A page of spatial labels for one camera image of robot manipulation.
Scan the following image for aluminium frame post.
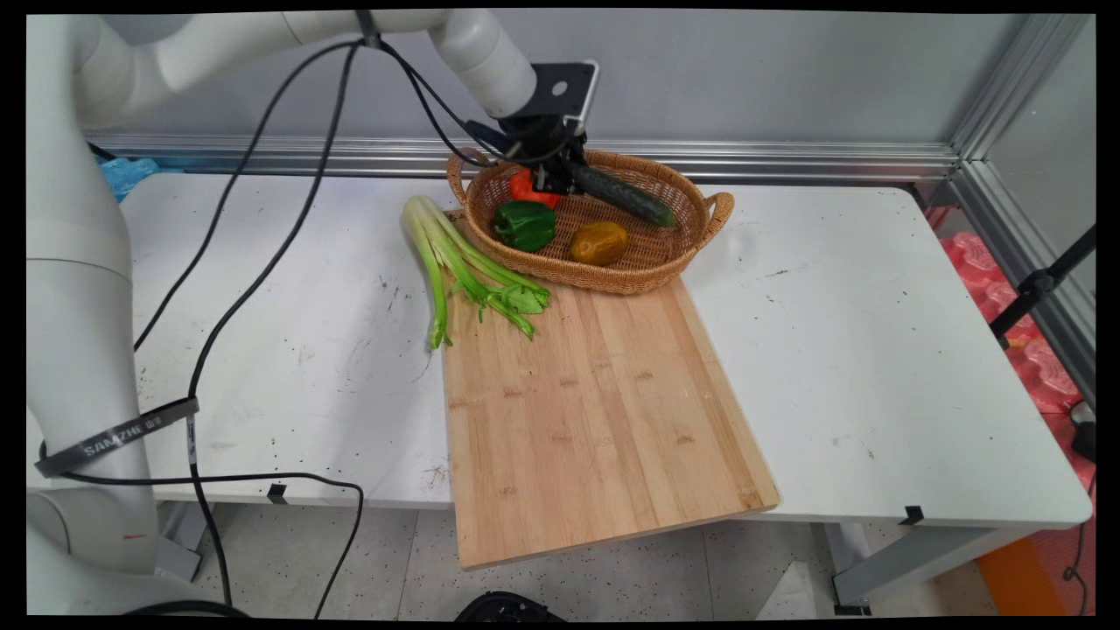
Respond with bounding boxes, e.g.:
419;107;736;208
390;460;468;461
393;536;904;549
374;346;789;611
952;13;1093;165

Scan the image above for woven wicker basket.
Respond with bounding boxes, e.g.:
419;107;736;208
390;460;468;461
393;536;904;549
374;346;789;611
447;144;736;296

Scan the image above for dark green cucumber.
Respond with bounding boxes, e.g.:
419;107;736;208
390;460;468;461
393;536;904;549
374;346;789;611
560;160;679;230

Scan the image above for yellow brown bell pepper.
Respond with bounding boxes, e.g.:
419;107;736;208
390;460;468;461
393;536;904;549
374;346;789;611
570;220;631;268

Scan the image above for orange floor mat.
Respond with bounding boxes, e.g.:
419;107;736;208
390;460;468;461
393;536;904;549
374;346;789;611
976;523;1096;618

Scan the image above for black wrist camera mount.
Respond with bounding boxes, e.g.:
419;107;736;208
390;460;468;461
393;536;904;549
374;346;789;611
525;59;601;132

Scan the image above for thick black cable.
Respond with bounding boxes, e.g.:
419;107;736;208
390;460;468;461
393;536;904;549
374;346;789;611
185;35;526;609

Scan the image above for black tripod leg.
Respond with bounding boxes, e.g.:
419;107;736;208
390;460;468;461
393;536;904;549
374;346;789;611
989;226;1096;351

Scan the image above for black round object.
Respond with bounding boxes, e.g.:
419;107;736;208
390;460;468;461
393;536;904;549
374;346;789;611
455;591;568;622

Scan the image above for long aluminium frame rail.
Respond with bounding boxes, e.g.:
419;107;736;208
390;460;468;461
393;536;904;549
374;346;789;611
83;133;963;185

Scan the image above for blue foam mat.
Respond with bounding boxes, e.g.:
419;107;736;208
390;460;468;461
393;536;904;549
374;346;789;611
94;156;160;204

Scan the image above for green bell pepper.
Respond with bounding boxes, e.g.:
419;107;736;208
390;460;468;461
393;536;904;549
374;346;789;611
493;199;558;255

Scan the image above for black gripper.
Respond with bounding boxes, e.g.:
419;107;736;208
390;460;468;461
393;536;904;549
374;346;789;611
503;114;589;195

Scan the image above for red foam mat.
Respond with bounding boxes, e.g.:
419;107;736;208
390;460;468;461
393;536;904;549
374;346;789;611
927;206;1096;491

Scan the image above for short aluminium frame rail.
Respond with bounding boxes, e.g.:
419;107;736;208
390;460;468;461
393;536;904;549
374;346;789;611
949;160;1096;408

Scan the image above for green celery bunch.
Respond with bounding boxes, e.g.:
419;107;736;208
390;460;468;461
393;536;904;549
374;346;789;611
402;195;555;351

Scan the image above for black power adapter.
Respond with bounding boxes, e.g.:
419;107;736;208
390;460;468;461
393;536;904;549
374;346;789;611
1069;401;1096;465

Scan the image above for grey metal table leg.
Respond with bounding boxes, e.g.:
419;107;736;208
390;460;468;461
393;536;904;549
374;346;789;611
822;523;1038;618
156;500;216;584

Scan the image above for bamboo cutting board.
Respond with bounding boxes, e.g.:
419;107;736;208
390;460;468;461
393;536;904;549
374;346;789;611
440;210;782;571

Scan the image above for black printed velcro strap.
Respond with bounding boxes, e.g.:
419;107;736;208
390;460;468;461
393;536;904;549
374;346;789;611
35;396;201;479

